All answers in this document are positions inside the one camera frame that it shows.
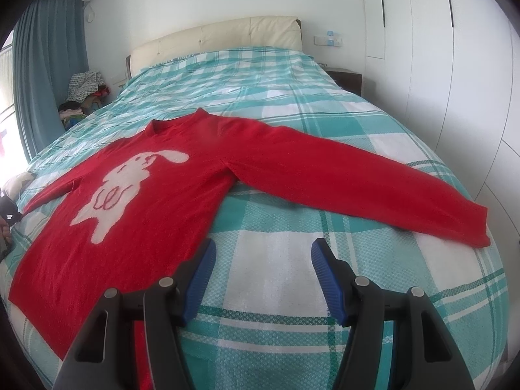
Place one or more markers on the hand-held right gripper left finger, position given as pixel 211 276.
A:
pixel 201 280

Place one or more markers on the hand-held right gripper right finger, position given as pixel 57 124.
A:
pixel 327 280

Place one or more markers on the red sweater with white rabbit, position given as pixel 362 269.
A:
pixel 170 195

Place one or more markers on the pile of clothes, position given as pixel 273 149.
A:
pixel 83 89

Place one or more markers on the patterned beige pillow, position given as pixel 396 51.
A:
pixel 18 185

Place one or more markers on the teal plaid blanket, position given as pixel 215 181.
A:
pixel 284 276

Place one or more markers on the bright window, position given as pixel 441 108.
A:
pixel 8 122

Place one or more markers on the blue curtain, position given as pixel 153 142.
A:
pixel 44 69

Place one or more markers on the dark wooden nightstand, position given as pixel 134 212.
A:
pixel 347 78

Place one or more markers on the cream padded headboard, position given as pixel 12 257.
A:
pixel 211 40

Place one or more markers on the white wardrobe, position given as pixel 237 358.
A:
pixel 447 48

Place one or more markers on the white wall socket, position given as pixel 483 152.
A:
pixel 329 40

